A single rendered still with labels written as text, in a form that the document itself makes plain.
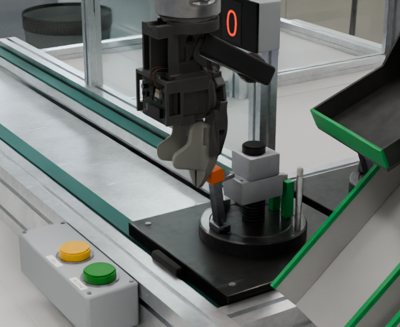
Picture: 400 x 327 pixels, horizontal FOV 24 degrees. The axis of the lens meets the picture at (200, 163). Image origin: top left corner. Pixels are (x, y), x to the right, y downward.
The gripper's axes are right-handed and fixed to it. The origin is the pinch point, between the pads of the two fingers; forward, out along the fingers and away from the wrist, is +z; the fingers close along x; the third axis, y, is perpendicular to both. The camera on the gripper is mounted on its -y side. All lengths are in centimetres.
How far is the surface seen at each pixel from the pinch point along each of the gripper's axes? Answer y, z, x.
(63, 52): -41, 19, -131
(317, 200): -21.8, 9.8, -4.2
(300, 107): -68, 21, -66
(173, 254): 4.1, 9.9, -0.4
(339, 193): -26.2, 9.8, -4.5
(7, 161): 8.5, 10.9, -44.6
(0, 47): -20, 12, -121
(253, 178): -6.1, 0.9, 2.2
